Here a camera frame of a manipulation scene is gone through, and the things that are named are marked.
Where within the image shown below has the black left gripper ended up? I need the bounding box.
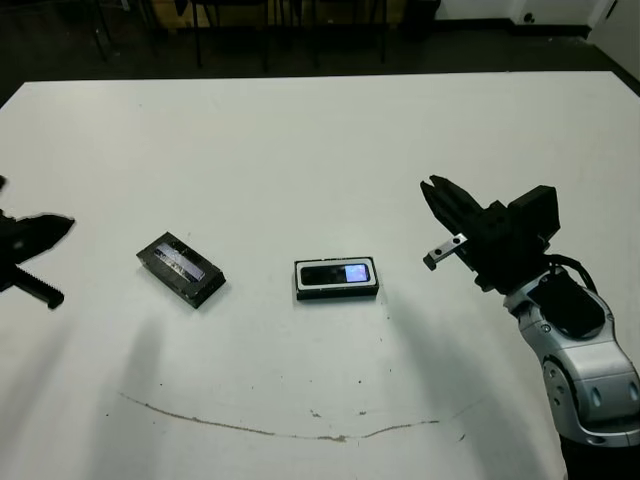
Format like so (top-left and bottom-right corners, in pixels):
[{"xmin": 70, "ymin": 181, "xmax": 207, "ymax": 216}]
[{"xmin": 0, "ymin": 209, "xmax": 76, "ymax": 309}]

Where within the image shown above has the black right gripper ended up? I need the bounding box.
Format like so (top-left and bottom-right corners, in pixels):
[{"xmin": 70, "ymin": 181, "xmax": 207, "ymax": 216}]
[{"xmin": 420, "ymin": 174, "xmax": 552, "ymax": 297}]

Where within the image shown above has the black box lid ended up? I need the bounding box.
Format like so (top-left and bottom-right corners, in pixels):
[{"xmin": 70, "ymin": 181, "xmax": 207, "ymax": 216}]
[{"xmin": 135, "ymin": 230, "xmax": 227, "ymax": 312}]

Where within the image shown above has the black phone-like camera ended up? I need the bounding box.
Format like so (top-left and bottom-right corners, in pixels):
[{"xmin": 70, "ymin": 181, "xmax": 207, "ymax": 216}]
[{"xmin": 299, "ymin": 262, "xmax": 372, "ymax": 286}]

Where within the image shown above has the black box with white insert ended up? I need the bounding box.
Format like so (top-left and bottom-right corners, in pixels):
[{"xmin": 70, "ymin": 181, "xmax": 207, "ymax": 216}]
[{"xmin": 293, "ymin": 256, "xmax": 380, "ymax": 302}]

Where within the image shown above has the dark waste bin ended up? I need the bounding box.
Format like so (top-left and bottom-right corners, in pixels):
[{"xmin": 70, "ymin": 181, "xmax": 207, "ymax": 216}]
[{"xmin": 399, "ymin": 0, "xmax": 444, "ymax": 41}]

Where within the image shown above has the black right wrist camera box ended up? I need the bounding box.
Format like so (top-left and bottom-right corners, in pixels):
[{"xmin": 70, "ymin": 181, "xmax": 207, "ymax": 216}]
[{"xmin": 508, "ymin": 184, "xmax": 560, "ymax": 244}]

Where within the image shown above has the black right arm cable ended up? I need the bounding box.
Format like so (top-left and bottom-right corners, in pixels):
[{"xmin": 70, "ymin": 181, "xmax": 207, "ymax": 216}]
[{"xmin": 547, "ymin": 252, "xmax": 601, "ymax": 296}]

